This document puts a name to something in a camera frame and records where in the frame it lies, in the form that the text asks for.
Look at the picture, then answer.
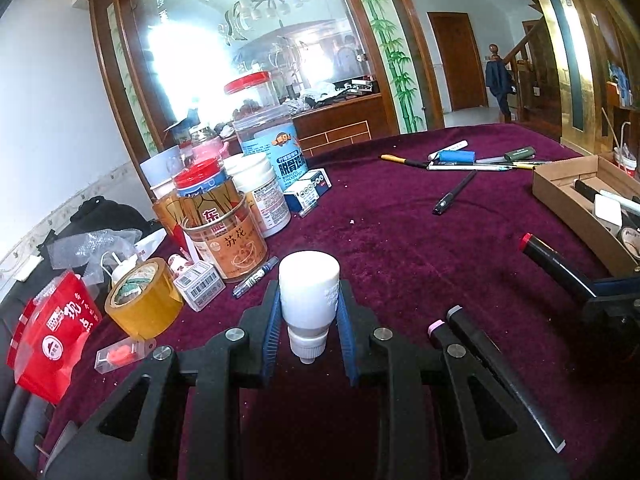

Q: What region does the small blue marker pen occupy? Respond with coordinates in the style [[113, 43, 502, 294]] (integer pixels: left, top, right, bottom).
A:
[[232, 256, 279, 298]]

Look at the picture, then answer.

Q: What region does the white marker pen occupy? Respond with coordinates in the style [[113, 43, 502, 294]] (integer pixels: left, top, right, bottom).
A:
[[427, 140, 468, 161]]

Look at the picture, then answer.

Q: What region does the blue white small box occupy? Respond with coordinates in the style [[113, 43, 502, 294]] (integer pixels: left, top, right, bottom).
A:
[[285, 169, 332, 213]]

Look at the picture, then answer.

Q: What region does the brown wooden door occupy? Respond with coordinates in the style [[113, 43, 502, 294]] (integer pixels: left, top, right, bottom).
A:
[[427, 11, 488, 111]]

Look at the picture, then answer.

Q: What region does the clear jar red lid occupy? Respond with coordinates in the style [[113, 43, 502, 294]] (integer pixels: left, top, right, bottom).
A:
[[223, 71, 281, 121]]

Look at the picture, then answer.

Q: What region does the white barcode box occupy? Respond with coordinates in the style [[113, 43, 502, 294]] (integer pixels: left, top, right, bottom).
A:
[[175, 260, 226, 311]]

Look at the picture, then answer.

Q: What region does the gold black pillar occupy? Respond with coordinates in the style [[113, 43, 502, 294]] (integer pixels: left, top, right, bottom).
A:
[[520, 0, 603, 158]]

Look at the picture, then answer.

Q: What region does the white plastic bottle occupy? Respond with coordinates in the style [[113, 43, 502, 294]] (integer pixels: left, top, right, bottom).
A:
[[278, 251, 341, 365]]

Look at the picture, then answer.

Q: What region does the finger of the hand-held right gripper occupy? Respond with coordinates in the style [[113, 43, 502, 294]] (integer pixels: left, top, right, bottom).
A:
[[590, 275, 640, 301], [580, 296, 640, 361]]

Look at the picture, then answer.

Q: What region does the white plastic jar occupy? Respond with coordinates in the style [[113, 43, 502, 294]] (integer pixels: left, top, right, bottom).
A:
[[225, 152, 291, 238]]

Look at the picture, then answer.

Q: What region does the black gel pen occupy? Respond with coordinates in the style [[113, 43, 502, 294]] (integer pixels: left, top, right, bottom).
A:
[[432, 170, 478, 216]]

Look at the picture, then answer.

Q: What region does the shallow cardboard box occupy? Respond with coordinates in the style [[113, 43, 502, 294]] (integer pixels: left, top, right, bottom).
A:
[[531, 155, 640, 278]]

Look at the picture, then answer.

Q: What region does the white bucket red label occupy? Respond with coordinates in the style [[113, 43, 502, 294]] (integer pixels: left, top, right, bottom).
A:
[[614, 144, 640, 179]]

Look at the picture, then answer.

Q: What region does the black marker white cap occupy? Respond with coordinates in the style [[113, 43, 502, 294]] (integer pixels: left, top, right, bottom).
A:
[[574, 179, 601, 202]]

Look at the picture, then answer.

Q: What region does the black bag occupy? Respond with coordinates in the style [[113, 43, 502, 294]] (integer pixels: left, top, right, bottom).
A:
[[37, 197, 161, 271]]

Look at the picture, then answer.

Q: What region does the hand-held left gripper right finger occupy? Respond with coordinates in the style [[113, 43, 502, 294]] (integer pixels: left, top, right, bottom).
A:
[[335, 280, 571, 480]]

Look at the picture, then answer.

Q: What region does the black marker red cap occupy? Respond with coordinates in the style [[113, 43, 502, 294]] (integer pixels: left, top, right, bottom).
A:
[[520, 232, 598, 301]]

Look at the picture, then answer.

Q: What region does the blue container red lid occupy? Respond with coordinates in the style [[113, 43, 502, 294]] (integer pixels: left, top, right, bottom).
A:
[[172, 159, 229, 198]]

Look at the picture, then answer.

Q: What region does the clear case red item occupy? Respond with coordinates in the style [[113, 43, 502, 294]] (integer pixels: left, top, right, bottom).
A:
[[95, 337, 143, 373]]

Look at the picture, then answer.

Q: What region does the tan packing tape roll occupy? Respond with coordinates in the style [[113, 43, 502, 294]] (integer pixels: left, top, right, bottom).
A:
[[105, 257, 183, 341]]

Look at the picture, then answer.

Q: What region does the clear plastic wrap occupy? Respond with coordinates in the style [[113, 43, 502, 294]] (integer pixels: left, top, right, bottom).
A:
[[50, 227, 141, 281]]

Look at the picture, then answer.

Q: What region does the white barrel pen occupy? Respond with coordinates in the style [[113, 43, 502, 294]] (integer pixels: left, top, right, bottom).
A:
[[600, 189, 640, 213]]

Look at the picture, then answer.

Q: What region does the dark leather chair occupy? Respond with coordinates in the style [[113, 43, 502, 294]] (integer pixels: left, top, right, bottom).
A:
[[0, 280, 58, 466]]

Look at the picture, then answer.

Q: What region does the white charger adapter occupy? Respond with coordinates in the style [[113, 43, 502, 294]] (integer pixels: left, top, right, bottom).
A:
[[594, 194, 623, 226]]

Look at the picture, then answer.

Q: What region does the orange wood-pattern box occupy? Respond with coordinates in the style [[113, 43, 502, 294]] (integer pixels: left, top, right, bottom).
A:
[[151, 180, 247, 261]]

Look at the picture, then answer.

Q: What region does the black tape roll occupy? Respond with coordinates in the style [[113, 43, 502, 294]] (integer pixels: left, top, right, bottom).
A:
[[619, 227, 640, 261]]

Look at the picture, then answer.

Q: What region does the round orange tin can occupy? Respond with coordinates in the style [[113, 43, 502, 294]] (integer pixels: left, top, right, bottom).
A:
[[182, 192, 268, 281]]

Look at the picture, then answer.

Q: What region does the bamboo painted panel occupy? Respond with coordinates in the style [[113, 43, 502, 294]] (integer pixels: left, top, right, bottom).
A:
[[345, 0, 431, 133]]

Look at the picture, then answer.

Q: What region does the clear jar blue label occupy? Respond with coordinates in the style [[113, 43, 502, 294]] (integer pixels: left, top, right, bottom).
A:
[[232, 105, 308, 193]]

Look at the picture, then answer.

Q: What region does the wooden stair railing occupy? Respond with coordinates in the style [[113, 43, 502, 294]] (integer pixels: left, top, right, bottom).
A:
[[487, 19, 563, 138]]

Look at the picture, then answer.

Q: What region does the dark blue jacket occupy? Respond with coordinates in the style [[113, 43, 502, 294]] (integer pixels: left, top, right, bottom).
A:
[[485, 57, 516, 121]]

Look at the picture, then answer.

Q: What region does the wooden sideboard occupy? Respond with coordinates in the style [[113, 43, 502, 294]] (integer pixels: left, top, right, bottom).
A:
[[295, 92, 386, 158]]

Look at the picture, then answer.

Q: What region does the white cable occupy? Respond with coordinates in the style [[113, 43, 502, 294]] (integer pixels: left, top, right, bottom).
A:
[[100, 251, 138, 286]]

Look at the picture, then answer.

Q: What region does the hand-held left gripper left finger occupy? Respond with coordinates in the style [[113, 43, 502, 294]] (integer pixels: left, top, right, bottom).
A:
[[42, 280, 283, 480]]

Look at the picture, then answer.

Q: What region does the yellow black pen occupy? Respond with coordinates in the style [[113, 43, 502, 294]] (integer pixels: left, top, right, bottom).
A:
[[381, 154, 431, 168]]

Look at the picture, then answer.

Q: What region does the red snack packet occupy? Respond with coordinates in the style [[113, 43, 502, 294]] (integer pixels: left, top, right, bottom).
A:
[[6, 270, 103, 403]]

